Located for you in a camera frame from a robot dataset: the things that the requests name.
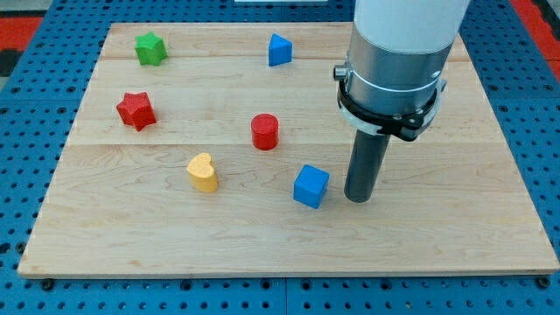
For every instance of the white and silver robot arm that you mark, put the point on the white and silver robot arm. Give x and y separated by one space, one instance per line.
390 82

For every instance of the yellow heart block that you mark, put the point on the yellow heart block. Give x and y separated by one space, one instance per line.
202 173

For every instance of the red cylinder block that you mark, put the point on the red cylinder block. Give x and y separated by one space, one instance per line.
265 131

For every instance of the blue cube block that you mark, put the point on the blue cube block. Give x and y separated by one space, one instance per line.
310 186

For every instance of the light wooden board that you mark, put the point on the light wooden board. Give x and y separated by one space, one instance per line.
121 204

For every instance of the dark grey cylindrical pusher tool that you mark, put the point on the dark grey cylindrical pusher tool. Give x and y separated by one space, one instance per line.
365 163

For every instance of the blue triangular prism block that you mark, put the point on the blue triangular prism block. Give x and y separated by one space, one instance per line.
279 50

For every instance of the red star block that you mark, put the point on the red star block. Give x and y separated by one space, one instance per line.
136 110

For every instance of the green star block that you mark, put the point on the green star block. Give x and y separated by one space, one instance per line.
150 49

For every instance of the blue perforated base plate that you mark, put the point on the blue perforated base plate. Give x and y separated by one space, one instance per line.
54 47

